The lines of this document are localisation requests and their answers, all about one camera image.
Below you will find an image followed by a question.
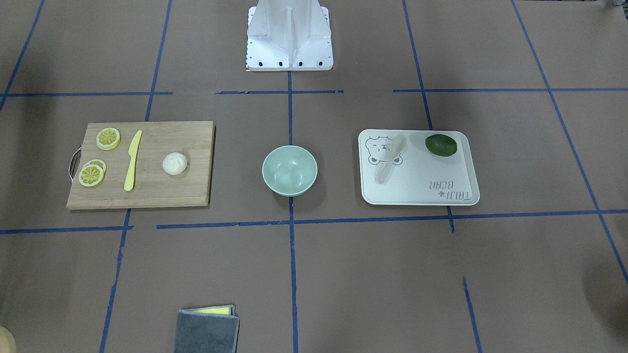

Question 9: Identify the lemon slice behind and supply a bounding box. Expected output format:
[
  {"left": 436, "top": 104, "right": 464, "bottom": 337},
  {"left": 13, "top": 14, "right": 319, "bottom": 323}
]
[{"left": 83, "top": 159, "right": 107, "bottom": 173}]

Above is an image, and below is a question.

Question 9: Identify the cream bear tray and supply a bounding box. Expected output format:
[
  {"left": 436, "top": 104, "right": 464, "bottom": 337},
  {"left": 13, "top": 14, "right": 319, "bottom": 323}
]
[{"left": 358, "top": 129, "right": 480, "bottom": 206}]

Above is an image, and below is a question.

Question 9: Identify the cream plastic spoon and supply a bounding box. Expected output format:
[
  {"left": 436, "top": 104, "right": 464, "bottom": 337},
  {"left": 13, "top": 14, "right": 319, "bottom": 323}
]
[{"left": 375, "top": 135, "right": 407, "bottom": 184}]

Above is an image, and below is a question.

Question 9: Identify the bamboo cutting board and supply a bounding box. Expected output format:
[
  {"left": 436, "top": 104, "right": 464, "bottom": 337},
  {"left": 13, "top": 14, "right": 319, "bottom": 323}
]
[{"left": 67, "top": 121, "right": 215, "bottom": 210}]

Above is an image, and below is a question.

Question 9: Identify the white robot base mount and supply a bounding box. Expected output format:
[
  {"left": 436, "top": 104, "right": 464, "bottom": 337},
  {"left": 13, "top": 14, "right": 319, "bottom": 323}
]
[{"left": 245, "top": 0, "right": 334, "bottom": 72}]

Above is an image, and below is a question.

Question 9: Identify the green avocado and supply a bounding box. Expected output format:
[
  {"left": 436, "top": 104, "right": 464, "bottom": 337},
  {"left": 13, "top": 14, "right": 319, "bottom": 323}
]
[{"left": 425, "top": 134, "right": 458, "bottom": 157}]

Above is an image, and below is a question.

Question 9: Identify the grey yellow sponge cloth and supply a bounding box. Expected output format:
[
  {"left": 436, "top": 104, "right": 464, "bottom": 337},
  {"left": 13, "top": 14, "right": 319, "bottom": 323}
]
[{"left": 174, "top": 304, "right": 239, "bottom": 353}]

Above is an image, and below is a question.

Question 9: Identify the lemon slice top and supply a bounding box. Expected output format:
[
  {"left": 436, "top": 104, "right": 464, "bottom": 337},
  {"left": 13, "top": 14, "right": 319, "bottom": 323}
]
[{"left": 96, "top": 127, "right": 121, "bottom": 151}]

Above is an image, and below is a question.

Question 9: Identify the yellow plastic knife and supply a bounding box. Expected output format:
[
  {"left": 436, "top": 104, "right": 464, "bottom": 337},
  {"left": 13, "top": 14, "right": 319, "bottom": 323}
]
[{"left": 124, "top": 130, "right": 143, "bottom": 192}]

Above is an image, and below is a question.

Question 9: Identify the light green bowl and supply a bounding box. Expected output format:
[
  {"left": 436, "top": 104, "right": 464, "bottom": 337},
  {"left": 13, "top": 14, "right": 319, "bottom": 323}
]
[{"left": 261, "top": 145, "right": 318, "bottom": 197}]

